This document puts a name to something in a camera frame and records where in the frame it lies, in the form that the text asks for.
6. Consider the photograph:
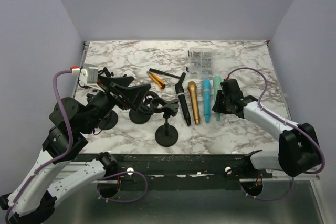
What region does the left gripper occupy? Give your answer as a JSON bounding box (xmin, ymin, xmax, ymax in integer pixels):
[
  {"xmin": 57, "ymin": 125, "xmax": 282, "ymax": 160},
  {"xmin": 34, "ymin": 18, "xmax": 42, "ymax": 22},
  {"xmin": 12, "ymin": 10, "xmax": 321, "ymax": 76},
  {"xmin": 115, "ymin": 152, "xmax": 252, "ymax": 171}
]
[{"xmin": 82, "ymin": 73, "xmax": 152, "ymax": 134}]

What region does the green microphone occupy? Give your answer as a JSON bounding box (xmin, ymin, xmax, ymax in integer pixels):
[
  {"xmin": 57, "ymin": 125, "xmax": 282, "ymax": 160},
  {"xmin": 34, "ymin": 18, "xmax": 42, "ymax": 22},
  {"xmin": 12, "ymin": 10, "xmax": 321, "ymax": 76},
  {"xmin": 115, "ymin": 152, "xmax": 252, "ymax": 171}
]
[{"xmin": 213, "ymin": 75, "xmax": 222, "ymax": 122}]

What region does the blue toy microphone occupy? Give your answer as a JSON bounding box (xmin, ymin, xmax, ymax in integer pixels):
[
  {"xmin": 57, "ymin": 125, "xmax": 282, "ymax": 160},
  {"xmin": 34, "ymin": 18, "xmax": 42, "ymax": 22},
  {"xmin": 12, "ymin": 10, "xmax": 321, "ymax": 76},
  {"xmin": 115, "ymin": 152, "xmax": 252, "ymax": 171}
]
[{"xmin": 202, "ymin": 79, "xmax": 211, "ymax": 123}]

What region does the black round-base shock-mount stand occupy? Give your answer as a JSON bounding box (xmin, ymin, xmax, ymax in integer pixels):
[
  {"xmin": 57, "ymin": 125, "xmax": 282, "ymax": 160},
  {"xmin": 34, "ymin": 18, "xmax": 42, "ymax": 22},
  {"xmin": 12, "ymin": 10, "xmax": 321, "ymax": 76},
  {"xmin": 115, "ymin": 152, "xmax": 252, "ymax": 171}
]
[{"xmin": 129, "ymin": 91, "xmax": 158, "ymax": 124}]

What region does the black tripod shock-mount stand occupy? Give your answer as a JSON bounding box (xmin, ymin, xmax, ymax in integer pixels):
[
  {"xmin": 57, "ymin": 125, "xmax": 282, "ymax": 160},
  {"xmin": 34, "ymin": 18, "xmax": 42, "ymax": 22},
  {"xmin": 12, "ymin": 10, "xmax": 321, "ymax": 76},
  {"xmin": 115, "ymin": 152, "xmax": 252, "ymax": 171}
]
[{"xmin": 77, "ymin": 67, "xmax": 127, "ymax": 90}]

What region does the black clip microphone stand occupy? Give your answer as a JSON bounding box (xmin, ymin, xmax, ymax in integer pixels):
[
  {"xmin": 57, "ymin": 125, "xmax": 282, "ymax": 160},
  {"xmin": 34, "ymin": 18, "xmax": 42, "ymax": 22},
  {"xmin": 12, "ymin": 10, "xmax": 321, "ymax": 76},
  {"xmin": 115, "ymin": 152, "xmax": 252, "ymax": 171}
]
[{"xmin": 86, "ymin": 91, "xmax": 118, "ymax": 130}]

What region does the gold microphone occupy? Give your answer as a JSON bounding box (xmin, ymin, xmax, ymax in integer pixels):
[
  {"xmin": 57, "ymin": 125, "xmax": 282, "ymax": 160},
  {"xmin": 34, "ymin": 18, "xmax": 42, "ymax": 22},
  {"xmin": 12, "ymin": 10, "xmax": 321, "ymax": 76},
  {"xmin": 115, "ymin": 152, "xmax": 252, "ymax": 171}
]
[{"xmin": 188, "ymin": 81, "xmax": 201, "ymax": 125}]

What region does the black microphone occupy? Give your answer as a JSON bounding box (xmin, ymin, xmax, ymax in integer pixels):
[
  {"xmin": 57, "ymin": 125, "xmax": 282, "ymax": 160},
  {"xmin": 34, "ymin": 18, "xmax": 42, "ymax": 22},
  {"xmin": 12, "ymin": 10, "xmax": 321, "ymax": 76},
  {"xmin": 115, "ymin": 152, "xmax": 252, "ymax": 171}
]
[{"xmin": 175, "ymin": 83, "xmax": 191, "ymax": 126}]

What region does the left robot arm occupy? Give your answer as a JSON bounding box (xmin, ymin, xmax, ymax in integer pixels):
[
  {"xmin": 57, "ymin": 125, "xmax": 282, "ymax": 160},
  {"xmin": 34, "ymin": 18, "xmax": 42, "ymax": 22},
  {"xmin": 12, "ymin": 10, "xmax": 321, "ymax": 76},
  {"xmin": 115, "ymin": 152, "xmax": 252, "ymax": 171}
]
[{"xmin": 1, "ymin": 76, "xmax": 151, "ymax": 223}]

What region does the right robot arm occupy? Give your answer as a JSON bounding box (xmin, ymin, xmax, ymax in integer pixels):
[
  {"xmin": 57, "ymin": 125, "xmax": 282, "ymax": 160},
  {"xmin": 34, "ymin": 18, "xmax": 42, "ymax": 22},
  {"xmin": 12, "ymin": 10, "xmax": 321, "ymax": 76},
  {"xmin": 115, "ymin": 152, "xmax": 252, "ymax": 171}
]
[{"xmin": 213, "ymin": 79, "xmax": 323, "ymax": 178}]

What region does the yellow utility knife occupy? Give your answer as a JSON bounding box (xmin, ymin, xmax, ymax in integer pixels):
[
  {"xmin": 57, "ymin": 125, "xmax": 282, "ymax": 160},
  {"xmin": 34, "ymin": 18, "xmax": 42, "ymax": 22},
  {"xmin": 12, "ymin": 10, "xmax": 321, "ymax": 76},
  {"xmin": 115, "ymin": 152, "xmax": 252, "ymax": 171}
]
[{"xmin": 147, "ymin": 71, "xmax": 166, "ymax": 90}]

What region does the clear plastic screw box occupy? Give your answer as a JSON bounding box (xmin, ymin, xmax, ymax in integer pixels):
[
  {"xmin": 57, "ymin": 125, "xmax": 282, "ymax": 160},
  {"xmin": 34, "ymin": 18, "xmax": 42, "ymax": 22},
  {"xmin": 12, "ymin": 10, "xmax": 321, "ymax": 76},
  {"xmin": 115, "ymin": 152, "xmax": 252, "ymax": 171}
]
[{"xmin": 188, "ymin": 47, "xmax": 214, "ymax": 79}]

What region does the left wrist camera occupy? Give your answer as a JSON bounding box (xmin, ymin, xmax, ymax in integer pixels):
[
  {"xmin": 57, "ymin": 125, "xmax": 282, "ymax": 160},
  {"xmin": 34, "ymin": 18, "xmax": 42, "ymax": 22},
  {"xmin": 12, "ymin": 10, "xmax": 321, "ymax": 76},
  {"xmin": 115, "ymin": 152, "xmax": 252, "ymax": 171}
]
[{"xmin": 70, "ymin": 64, "xmax": 100, "ymax": 89}]

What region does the black T-handle tool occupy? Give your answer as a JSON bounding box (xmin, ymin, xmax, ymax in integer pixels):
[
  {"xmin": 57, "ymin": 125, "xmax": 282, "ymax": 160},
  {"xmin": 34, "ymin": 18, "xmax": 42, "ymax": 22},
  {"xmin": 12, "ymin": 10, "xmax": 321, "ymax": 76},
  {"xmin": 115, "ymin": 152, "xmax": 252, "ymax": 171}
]
[{"xmin": 149, "ymin": 68, "xmax": 186, "ymax": 83}]

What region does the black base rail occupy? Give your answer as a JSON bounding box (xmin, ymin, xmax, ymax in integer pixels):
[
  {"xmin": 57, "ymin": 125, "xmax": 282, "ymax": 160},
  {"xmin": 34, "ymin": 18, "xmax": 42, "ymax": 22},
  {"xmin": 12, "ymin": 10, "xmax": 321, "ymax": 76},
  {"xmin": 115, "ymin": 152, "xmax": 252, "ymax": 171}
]
[{"xmin": 54, "ymin": 152, "xmax": 305, "ymax": 192}]

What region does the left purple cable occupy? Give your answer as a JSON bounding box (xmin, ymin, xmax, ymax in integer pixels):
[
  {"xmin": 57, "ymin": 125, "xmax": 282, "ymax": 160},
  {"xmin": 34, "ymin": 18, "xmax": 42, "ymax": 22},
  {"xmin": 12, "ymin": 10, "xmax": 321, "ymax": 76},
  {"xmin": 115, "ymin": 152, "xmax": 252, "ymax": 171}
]
[{"xmin": 4, "ymin": 69, "xmax": 148, "ymax": 224}]

